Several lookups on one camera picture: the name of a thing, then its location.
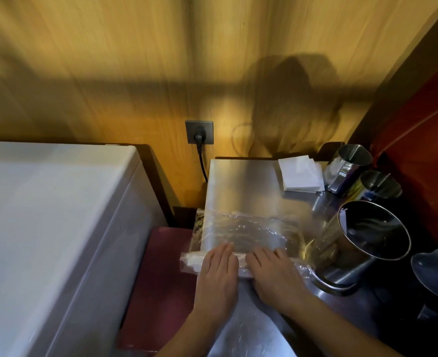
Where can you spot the grey wall socket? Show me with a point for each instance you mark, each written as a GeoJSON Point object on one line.
{"type": "Point", "coordinates": [205, 127]}

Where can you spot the person's right fingers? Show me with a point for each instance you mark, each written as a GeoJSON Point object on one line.
{"type": "Point", "coordinates": [265, 258]}

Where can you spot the large steel pitcher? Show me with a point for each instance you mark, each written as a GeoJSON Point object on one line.
{"type": "Point", "coordinates": [367, 234]}

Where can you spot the stack of white napkins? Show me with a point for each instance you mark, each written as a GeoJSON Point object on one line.
{"type": "Point", "coordinates": [301, 174]}

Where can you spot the maroon stool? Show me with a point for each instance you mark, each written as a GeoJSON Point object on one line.
{"type": "Point", "coordinates": [159, 286]}

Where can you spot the person's right forearm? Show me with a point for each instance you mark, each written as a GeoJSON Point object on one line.
{"type": "Point", "coordinates": [338, 336]}

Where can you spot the clear cling film roll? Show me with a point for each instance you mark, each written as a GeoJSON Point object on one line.
{"type": "Point", "coordinates": [248, 230]}

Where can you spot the person's left forearm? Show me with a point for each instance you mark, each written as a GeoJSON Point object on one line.
{"type": "Point", "coordinates": [196, 336]}

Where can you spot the small steel pitcher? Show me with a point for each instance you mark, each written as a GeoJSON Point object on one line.
{"type": "Point", "coordinates": [343, 169]}
{"type": "Point", "coordinates": [379, 185]}

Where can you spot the person's left fingers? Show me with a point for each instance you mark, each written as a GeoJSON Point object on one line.
{"type": "Point", "coordinates": [222, 253]}

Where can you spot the person's left hand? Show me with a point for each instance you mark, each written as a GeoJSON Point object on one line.
{"type": "Point", "coordinates": [218, 282]}

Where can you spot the white chest freezer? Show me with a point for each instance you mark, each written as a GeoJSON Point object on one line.
{"type": "Point", "coordinates": [55, 237]}

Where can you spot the person's right hand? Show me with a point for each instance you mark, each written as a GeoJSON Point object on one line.
{"type": "Point", "coordinates": [278, 282]}

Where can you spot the steel pitcher with spout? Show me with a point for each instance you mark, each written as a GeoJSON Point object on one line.
{"type": "Point", "coordinates": [436, 278]}

